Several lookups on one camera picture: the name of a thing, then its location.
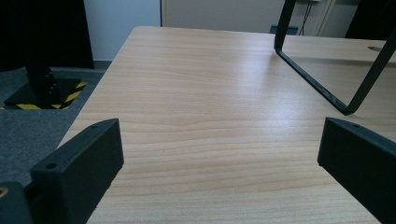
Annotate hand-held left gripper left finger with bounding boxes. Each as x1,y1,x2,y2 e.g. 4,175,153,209
28,118,125,224

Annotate dark blue box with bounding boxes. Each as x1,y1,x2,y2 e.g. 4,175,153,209
269,24,299,35

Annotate black stand base with post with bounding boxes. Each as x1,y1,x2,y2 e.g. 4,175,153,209
3,59,82,110

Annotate black cable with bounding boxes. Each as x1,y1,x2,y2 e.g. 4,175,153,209
298,0,314,36

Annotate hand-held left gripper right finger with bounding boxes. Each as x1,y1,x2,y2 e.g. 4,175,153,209
317,117,396,224

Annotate yellow black hazard tape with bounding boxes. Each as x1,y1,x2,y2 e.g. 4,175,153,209
0,80,89,111

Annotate black metal stand frame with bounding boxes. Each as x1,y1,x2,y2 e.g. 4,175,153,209
273,0,396,117

